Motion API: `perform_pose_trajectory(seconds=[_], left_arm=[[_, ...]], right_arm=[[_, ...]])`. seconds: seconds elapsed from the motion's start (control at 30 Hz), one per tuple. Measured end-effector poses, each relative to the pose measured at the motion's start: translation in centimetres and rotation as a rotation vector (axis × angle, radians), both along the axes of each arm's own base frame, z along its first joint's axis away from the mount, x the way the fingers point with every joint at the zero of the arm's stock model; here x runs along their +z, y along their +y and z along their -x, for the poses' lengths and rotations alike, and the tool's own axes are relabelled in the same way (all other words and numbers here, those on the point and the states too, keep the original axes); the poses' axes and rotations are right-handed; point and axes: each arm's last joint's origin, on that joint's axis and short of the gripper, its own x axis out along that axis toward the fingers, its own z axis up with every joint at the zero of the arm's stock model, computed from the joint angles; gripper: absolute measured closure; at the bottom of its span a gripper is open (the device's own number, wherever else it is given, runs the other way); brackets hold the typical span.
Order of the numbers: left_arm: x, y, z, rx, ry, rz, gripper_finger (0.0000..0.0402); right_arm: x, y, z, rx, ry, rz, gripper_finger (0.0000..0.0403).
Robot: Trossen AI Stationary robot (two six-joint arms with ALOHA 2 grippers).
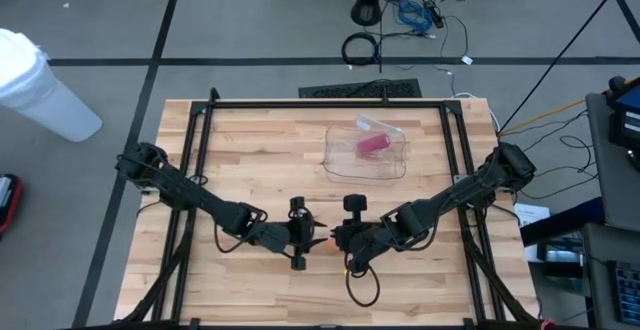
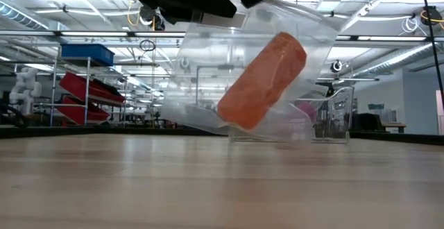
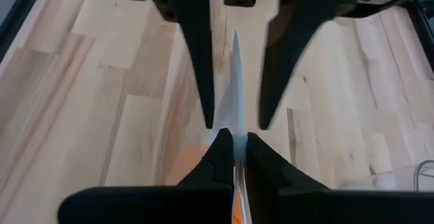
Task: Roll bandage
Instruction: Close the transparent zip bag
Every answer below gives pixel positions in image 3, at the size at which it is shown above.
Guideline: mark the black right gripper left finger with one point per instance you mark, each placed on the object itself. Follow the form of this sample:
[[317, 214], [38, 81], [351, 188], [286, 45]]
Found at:
[[190, 203]]

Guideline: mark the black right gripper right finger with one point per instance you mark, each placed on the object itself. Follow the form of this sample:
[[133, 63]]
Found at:
[[305, 207]]

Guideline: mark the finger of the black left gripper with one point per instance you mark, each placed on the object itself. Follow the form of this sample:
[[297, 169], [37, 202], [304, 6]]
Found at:
[[196, 47], [288, 54]]

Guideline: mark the orange elastic bandage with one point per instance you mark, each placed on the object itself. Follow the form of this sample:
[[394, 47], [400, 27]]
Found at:
[[190, 159]]

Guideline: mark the clear plastic bag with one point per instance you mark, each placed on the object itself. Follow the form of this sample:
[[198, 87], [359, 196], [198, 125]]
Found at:
[[237, 98]]

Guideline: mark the black table frame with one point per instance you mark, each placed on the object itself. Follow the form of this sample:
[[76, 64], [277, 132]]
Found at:
[[20, 10]]

